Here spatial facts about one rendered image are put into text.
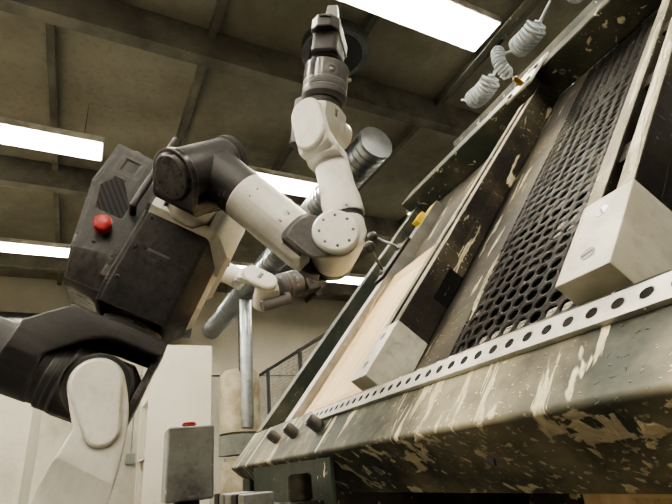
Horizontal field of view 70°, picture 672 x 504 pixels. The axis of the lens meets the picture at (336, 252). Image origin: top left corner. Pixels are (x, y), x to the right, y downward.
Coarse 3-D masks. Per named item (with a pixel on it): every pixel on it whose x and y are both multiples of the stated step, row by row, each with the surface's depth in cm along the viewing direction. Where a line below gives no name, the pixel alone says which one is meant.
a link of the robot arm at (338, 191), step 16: (336, 160) 86; (320, 176) 86; (336, 176) 85; (352, 176) 87; (320, 192) 86; (336, 192) 83; (352, 192) 83; (336, 208) 82; (352, 208) 82; (352, 256) 80; (320, 272) 85; (336, 272) 83
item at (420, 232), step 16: (432, 208) 171; (432, 224) 168; (416, 240) 162; (400, 256) 157; (384, 288) 149; (368, 304) 145; (352, 336) 138; (336, 352) 134; (320, 384) 128; (304, 400) 125; (288, 416) 126
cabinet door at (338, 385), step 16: (400, 272) 148; (416, 272) 130; (400, 288) 133; (384, 304) 136; (368, 320) 138; (384, 320) 122; (368, 336) 125; (352, 352) 127; (336, 368) 129; (352, 368) 115; (336, 384) 118; (352, 384) 105; (320, 400) 120; (336, 400) 106
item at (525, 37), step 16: (528, 0) 130; (576, 0) 119; (512, 16) 135; (528, 32) 133; (544, 32) 129; (512, 48) 134; (528, 48) 135; (464, 80) 155; (480, 80) 144; (496, 80) 143; (480, 96) 146
